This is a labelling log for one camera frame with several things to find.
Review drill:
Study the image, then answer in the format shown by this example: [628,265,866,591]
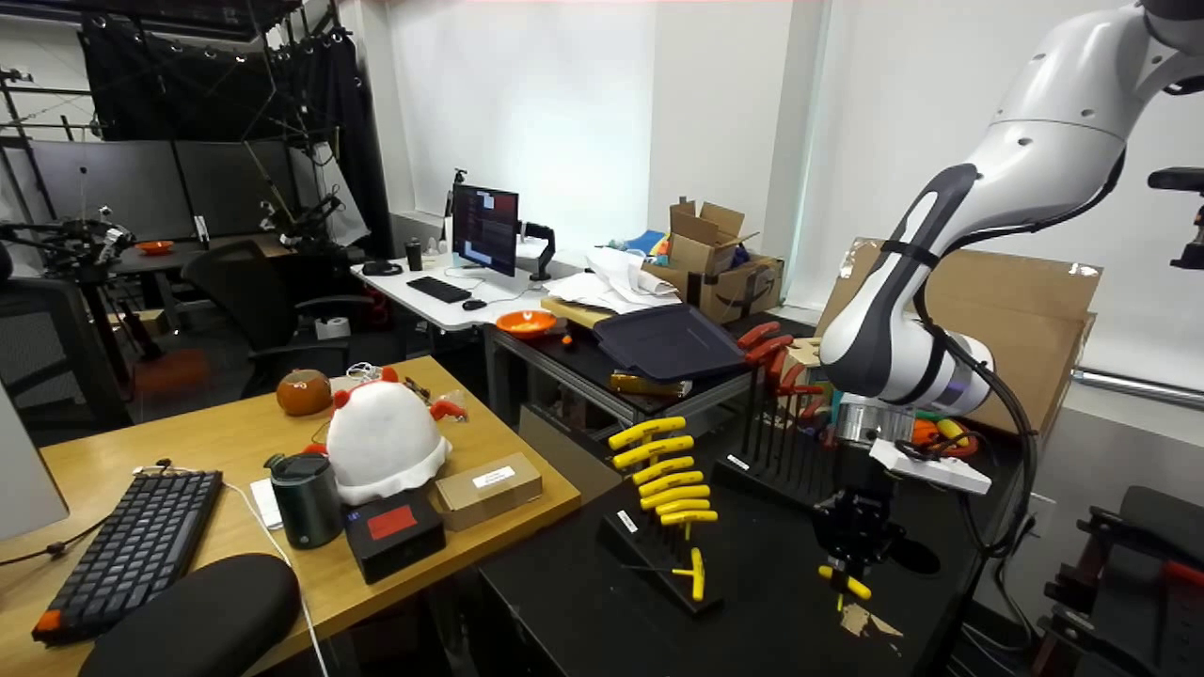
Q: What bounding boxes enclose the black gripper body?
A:
[808,439,901,547]

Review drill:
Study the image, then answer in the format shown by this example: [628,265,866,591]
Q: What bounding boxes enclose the black stand holding yellow wrenches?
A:
[598,499,727,621]

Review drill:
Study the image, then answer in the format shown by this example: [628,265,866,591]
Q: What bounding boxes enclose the torn beige paper scrap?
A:
[835,599,906,645]

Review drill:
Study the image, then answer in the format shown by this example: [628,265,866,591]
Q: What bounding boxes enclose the red toy bowl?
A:
[901,414,984,465]

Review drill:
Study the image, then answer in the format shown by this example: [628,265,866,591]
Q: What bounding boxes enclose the black orange bar clamp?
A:
[1028,562,1171,677]
[1079,480,1204,599]

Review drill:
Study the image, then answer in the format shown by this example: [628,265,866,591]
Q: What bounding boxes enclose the yellow black hand tool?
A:
[604,366,694,408]

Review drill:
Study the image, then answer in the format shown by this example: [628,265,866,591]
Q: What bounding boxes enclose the dark blue bin lid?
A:
[588,301,752,387]

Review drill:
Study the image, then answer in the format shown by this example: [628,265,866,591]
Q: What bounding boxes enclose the large brown cardboard sheet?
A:
[812,237,1106,443]

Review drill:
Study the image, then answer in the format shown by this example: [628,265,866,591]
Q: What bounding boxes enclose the open brown cardboard box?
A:
[642,192,790,326]

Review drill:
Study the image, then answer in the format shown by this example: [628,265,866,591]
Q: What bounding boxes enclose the metal shelf cart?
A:
[481,315,761,438]

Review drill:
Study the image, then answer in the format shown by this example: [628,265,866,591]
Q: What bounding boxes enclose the white paper sheets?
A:
[540,242,687,321]

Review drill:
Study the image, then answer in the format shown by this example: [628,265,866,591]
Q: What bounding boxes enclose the small brown cardboard box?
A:
[427,446,549,535]

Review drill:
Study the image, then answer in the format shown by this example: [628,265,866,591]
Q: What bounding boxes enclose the orange bowl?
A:
[492,305,564,346]

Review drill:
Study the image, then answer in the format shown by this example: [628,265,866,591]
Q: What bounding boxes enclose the black box red label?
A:
[341,490,451,586]

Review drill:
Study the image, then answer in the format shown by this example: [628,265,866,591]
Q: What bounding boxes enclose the black computer monitor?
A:
[446,181,525,283]

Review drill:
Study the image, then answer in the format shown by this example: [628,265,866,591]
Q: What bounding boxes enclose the white plush chicken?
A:
[299,362,473,512]

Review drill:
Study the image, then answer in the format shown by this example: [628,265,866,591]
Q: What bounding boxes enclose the small black keyboard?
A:
[403,272,477,307]

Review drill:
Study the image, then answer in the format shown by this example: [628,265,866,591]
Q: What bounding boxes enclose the white desk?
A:
[348,253,555,339]

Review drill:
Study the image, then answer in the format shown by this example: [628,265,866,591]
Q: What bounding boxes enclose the black cylinder speaker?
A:
[262,446,344,553]

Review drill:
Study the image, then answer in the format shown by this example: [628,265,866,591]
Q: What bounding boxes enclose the brown ball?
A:
[269,366,338,423]

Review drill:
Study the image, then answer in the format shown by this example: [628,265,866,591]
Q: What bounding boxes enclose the wooden desk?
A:
[0,352,588,677]

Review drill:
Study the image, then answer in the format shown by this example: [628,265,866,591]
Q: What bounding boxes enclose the black office chair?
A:
[183,237,381,395]

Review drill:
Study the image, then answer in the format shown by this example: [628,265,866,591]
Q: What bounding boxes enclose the black cushion pad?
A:
[75,548,303,677]

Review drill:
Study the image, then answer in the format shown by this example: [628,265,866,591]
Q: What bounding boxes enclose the black keyboard with orange key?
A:
[26,461,228,650]

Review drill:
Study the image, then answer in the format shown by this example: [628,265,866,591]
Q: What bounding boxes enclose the black curtain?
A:
[75,0,393,256]

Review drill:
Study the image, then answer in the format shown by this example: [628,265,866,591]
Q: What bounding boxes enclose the silver monitor edge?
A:
[0,380,75,547]

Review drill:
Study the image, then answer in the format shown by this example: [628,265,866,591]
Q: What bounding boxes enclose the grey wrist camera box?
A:
[866,434,995,499]

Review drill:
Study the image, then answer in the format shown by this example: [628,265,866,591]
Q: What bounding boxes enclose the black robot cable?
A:
[901,237,1044,562]

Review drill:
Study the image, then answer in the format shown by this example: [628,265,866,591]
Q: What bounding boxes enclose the rack of red-handled tools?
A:
[733,315,790,465]

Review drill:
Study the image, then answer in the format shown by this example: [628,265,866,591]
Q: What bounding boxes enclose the black camera on mount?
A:
[1143,161,1204,273]

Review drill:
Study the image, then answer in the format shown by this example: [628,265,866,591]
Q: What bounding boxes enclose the white cable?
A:
[221,479,334,677]

